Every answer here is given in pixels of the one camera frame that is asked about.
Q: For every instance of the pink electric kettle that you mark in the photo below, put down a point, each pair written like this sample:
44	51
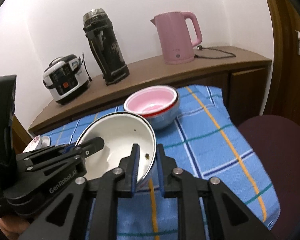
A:
176	44

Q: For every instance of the blue enamel bowl white inside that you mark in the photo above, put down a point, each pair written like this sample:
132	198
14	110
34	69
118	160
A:
120	130

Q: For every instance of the red plastic bowl pink inside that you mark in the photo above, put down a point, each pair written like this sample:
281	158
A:
151	101

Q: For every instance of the black tall thermos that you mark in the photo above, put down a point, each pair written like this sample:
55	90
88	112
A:
99	31

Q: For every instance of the stainless steel bowl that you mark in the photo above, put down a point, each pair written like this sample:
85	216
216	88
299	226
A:
165	118

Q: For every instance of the white black rice cooker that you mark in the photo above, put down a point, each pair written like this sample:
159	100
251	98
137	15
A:
66	78

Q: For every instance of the brown wooden door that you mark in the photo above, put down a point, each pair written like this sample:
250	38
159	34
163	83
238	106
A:
284	93

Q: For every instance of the white plate pink floral rim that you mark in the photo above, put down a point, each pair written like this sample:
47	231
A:
35	144

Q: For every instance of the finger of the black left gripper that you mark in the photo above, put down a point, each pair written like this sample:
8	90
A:
68	148
91	146

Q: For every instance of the person left hand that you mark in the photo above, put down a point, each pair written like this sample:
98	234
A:
13	227

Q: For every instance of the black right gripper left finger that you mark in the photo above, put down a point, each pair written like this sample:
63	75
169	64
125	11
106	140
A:
87	209

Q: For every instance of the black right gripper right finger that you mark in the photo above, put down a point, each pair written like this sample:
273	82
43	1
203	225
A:
207	209

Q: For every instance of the blue plaid tablecloth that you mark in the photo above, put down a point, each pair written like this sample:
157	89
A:
203	141

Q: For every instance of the plain beige flat plate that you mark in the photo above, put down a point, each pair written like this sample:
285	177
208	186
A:
45	141

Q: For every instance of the brown wooden sideboard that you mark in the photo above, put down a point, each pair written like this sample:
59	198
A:
242	78

